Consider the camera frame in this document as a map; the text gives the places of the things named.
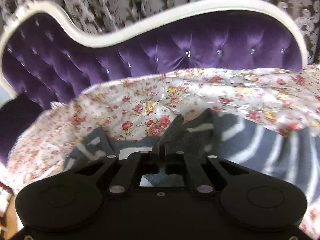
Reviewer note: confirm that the grey white striped cardigan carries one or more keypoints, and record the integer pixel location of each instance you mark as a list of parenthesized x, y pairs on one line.
[(293, 158)]

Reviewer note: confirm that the purple tufted white-framed sofa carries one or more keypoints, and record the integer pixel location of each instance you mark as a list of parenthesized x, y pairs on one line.
[(46, 58)]

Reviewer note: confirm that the red white object at left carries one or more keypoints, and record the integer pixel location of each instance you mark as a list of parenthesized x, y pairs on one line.
[(8, 212)]

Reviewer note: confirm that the floral bed cover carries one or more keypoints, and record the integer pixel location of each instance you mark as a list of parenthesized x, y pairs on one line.
[(280, 100)]

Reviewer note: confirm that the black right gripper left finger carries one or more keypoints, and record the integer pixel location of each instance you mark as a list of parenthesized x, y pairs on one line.
[(141, 163)]

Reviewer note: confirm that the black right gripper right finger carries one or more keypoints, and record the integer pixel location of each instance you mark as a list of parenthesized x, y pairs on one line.
[(184, 160)]

